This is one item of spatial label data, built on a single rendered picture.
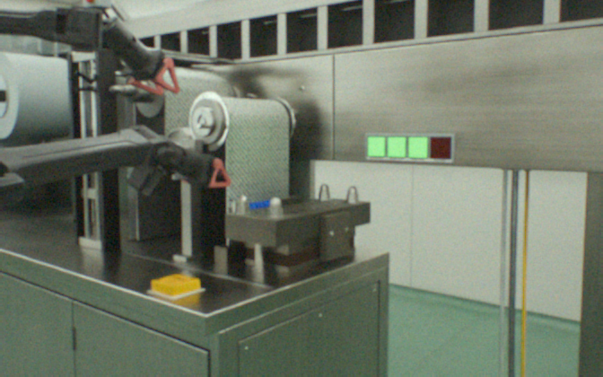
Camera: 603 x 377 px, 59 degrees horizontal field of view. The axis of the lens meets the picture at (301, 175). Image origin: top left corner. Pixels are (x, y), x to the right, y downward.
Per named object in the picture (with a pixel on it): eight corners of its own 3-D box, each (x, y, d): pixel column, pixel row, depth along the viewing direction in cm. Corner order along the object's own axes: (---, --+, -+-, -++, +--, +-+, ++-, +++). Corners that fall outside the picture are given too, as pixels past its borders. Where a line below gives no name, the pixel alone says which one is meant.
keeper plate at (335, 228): (319, 260, 132) (319, 215, 131) (343, 252, 140) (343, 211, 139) (328, 261, 130) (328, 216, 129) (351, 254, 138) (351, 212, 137)
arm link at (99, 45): (74, 50, 105) (75, 4, 104) (49, 51, 113) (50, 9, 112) (130, 57, 114) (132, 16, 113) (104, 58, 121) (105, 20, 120)
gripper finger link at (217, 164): (231, 197, 125) (203, 183, 119) (212, 194, 130) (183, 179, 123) (241, 170, 127) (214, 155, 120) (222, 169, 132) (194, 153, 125)
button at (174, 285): (151, 292, 110) (151, 280, 109) (179, 284, 115) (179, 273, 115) (172, 298, 105) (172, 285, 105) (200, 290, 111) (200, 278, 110)
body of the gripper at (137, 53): (152, 76, 114) (128, 50, 109) (125, 80, 120) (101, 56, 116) (168, 55, 117) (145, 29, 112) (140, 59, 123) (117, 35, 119)
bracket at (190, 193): (171, 260, 136) (169, 139, 134) (191, 255, 141) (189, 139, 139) (184, 263, 133) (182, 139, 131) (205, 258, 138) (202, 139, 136)
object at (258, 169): (226, 214, 134) (225, 139, 133) (287, 204, 152) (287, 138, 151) (228, 214, 134) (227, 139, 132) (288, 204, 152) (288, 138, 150)
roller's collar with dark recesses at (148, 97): (124, 102, 148) (123, 79, 148) (142, 103, 153) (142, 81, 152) (137, 101, 144) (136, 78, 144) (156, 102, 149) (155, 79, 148)
